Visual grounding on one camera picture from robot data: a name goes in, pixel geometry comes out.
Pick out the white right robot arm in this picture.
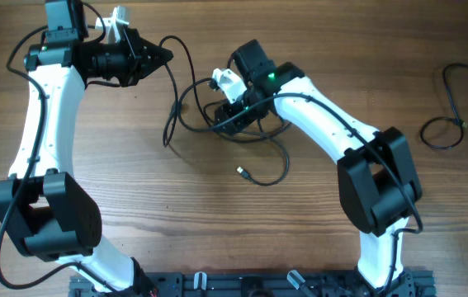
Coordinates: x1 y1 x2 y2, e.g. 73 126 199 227
211 40 423 295

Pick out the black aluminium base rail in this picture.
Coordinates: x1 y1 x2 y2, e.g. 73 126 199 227
68 269 437 297

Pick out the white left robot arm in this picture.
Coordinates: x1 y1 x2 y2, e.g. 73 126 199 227
0 0 173 296

